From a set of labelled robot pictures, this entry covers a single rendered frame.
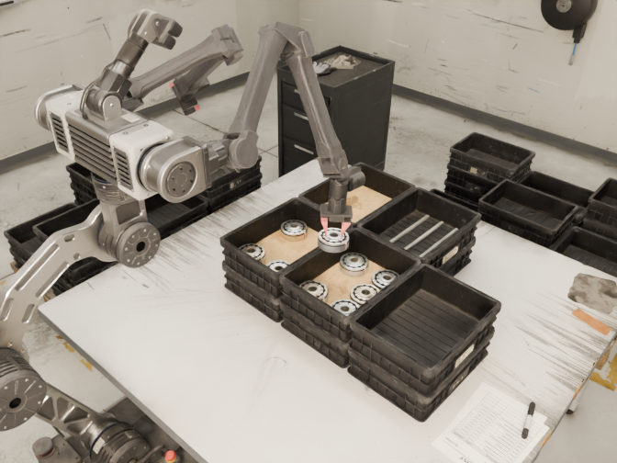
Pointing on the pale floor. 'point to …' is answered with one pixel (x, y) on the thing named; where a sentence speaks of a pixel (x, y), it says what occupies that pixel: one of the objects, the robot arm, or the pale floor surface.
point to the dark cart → (339, 110)
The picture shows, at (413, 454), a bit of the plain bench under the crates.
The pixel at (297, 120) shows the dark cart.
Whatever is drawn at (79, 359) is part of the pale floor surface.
